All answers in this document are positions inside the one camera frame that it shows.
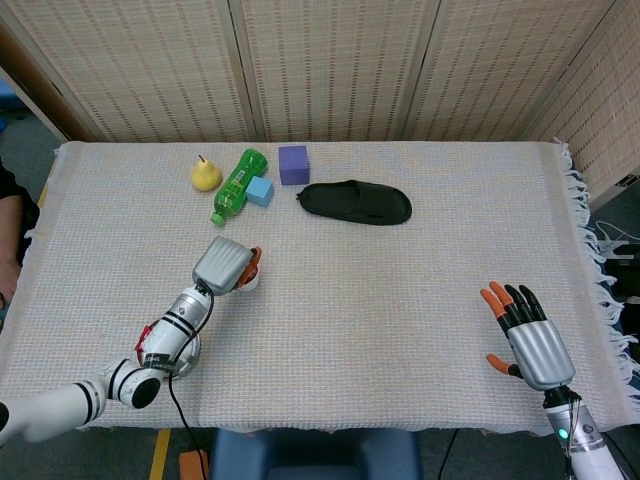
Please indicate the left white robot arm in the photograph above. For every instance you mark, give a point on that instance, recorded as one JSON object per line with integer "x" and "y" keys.
{"x": 170, "y": 330}

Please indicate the round metal plate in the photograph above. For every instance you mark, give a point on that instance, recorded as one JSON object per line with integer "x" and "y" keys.
{"x": 192, "y": 352}

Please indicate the purple cube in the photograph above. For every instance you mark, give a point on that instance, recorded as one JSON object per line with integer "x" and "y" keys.
{"x": 294, "y": 167}

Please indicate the blue object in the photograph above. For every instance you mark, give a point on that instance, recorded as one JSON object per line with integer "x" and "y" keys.
{"x": 7, "y": 100}

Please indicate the wall outlet box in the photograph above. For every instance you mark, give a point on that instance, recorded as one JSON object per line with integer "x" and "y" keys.
{"x": 631, "y": 181}

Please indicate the yellow pear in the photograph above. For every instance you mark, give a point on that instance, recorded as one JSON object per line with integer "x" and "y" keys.
{"x": 205, "y": 175}

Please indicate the red wrapped candy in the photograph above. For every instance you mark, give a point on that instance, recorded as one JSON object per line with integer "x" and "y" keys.
{"x": 146, "y": 334}

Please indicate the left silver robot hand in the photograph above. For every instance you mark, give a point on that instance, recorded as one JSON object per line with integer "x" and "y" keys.
{"x": 222, "y": 265}

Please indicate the orange block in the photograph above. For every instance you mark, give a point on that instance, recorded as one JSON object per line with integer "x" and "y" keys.
{"x": 190, "y": 467}

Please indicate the bare person forearm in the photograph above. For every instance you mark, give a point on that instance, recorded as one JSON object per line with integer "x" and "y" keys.
{"x": 9, "y": 250}

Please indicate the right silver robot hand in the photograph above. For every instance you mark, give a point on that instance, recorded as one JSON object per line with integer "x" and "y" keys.
{"x": 542, "y": 352}

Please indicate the light blue cube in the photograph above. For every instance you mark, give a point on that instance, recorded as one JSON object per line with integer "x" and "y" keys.
{"x": 260, "y": 192}

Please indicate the brown wooden board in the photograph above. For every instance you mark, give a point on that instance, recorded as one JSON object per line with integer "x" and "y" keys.
{"x": 40, "y": 95}

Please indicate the person in black shirt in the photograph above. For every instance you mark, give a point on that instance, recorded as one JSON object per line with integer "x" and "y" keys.
{"x": 27, "y": 220}

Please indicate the green plastic bottle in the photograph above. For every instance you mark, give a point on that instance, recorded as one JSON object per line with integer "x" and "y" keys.
{"x": 232, "y": 192}

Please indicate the black floor device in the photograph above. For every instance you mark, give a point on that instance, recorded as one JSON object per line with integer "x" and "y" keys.
{"x": 625, "y": 280}

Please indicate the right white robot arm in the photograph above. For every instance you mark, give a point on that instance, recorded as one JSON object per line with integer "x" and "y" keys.
{"x": 585, "y": 445}

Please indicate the woven folding screen panel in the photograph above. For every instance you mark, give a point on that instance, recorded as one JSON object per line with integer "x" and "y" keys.
{"x": 500, "y": 65}
{"x": 335, "y": 65}
{"x": 140, "y": 65}
{"x": 600, "y": 110}

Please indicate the white woven tablecloth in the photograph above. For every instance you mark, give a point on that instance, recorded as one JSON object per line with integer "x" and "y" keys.
{"x": 375, "y": 300}

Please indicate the black slipper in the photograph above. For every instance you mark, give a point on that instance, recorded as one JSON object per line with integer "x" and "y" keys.
{"x": 350, "y": 202}

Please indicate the white paper cup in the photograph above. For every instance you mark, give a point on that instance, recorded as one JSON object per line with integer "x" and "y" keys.
{"x": 251, "y": 285}

